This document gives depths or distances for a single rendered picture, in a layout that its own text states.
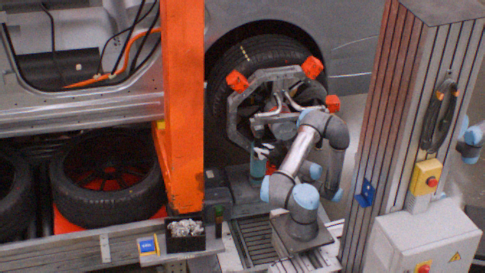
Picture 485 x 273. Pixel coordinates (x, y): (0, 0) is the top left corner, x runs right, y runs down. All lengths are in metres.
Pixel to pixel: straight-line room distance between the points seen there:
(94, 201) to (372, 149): 1.67
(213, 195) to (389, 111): 1.63
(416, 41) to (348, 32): 1.61
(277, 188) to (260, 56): 0.87
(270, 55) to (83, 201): 1.25
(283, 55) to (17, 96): 1.37
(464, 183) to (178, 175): 2.19
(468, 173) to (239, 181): 1.63
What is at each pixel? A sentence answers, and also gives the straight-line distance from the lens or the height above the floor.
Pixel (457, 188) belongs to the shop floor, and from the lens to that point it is 4.77.
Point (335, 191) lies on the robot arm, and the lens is 3.41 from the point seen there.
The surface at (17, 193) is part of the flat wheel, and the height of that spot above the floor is 0.50.
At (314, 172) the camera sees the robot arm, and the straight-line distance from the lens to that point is 3.37.
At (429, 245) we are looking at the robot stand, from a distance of 2.57.
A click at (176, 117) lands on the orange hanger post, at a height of 1.15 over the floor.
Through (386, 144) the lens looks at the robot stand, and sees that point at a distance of 2.52.
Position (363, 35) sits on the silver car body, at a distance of 3.87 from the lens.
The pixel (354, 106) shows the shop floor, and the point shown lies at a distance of 5.31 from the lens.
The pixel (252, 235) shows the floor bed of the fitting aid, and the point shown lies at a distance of 4.11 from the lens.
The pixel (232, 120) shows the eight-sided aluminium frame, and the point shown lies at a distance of 3.62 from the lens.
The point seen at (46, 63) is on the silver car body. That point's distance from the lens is 4.25.
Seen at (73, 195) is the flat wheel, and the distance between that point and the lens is 3.75.
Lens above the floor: 3.03
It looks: 39 degrees down
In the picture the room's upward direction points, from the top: 3 degrees clockwise
